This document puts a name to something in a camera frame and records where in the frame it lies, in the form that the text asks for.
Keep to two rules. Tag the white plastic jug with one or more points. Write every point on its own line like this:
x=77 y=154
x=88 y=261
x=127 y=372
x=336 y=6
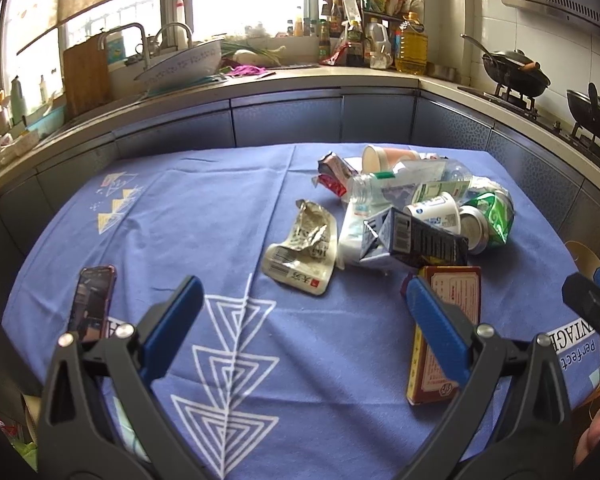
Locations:
x=379 y=45

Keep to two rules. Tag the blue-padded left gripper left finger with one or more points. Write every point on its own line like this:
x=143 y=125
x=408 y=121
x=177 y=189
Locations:
x=77 y=438

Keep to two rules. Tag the white and green milk pouch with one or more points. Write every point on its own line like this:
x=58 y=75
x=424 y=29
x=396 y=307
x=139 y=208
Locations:
x=351 y=233

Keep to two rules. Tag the clear plastic bottle green label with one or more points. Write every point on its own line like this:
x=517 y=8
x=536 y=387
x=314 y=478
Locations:
x=410 y=182

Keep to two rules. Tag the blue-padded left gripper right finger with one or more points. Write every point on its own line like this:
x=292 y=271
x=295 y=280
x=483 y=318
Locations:
x=532 y=437

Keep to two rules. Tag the blue patterned tablecloth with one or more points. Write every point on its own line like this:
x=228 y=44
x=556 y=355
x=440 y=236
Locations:
x=270 y=382

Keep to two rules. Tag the pink and white paper cup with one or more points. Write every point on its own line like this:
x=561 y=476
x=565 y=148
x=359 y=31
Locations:
x=378 y=159

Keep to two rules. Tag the round beige trash bin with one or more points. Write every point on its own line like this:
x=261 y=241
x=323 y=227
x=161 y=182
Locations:
x=585 y=259

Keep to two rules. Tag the white patterned basin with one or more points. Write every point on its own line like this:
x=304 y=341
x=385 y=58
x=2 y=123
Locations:
x=184 y=68

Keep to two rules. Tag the yellow cooking oil bottle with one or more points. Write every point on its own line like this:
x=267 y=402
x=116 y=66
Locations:
x=411 y=46

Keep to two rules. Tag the crushed green aluminium can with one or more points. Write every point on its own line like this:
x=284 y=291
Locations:
x=486 y=221

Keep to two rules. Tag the red snack wrapper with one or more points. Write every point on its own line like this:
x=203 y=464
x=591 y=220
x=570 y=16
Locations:
x=334 y=173

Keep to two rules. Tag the person's right hand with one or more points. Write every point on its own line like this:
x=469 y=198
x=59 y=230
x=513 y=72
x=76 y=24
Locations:
x=588 y=440

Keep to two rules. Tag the wooden cutting board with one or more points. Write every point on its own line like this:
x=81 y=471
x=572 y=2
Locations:
x=86 y=77

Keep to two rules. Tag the dark blue milk carton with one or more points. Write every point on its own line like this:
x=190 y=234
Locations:
x=394 y=238

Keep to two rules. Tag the white yogurt cup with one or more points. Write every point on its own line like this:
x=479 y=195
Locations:
x=441 y=211

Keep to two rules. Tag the smartphone with red case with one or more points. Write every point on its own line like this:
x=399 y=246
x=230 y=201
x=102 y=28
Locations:
x=90 y=304

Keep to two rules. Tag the red and cream carton box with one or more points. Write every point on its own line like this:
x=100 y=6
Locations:
x=459 y=285

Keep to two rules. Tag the beige foil pouch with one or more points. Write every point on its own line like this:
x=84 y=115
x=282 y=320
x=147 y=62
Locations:
x=306 y=258

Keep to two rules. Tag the black wok with handle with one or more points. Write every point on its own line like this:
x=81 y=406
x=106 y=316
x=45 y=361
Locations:
x=512 y=69

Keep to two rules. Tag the black pan with lid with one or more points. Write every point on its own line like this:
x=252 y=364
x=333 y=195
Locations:
x=585 y=110

